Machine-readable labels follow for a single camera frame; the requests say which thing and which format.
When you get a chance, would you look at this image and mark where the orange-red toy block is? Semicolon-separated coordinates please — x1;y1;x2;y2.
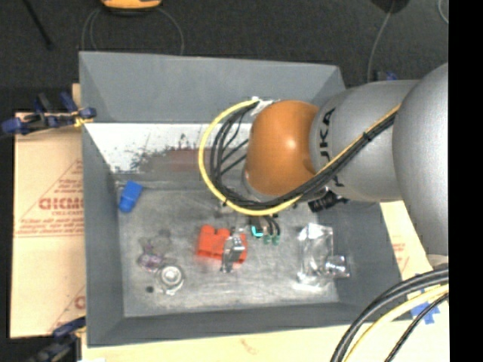
195;224;248;268

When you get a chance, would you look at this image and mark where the clear plastic packet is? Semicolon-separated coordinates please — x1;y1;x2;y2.
295;222;352;288

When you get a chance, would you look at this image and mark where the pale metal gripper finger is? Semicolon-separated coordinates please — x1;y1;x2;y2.
232;235;247;265
222;238;235;274

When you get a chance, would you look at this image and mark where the black cylinder on white bracket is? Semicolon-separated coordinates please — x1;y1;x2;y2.
306;192;350;213

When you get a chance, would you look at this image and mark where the clear round glass cup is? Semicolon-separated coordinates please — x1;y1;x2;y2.
155;263;186;296

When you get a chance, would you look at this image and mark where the grey metal bin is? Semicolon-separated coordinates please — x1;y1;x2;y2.
78;51;403;347

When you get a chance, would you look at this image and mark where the brown cardboard board, red print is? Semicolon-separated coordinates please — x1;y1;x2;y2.
8;111;435;339

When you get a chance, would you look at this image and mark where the clear purple-tinted glass thing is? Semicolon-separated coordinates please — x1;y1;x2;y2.
137;235;169;272

